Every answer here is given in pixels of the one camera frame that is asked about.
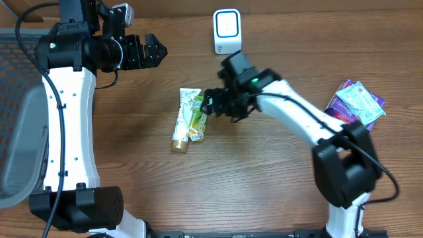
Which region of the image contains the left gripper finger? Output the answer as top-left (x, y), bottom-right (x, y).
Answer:
top-left (144, 33), bottom-right (167, 53)
top-left (143, 51), bottom-right (168, 68)

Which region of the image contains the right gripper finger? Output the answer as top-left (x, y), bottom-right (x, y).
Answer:
top-left (200, 99), bottom-right (218, 116)
top-left (204, 88), bottom-right (220, 102)

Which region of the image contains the green yellow snack packet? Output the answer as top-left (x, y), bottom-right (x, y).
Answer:
top-left (187, 96), bottom-right (208, 142)

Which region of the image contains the white tube with gold cap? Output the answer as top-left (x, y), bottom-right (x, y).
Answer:
top-left (171, 88), bottom-right (201, 153)

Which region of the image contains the purple pad package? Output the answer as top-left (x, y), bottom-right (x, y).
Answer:
top-left (325, 79), bottom-right (386, 131)

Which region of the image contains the teal snack packet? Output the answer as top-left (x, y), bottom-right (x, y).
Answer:
top-left (336, 81), bottom-right (386, 126)

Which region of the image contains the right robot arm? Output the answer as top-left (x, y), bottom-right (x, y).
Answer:
top-left (201, 51), bottom-right (388, 237)

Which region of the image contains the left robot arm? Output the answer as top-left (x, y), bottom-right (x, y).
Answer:
top-left (29, 1), bottom-right (167, 237)

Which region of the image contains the white barcode scanner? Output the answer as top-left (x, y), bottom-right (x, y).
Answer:
top-left (213, 9), bottom-right (242, 55)

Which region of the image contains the grey plastic mesh basket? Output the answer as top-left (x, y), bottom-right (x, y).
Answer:
top-left (1, 28), bottom-right (48, 209)

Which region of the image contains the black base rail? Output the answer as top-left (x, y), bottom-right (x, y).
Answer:
top-left (151, 229), bottom-right (389, 238)

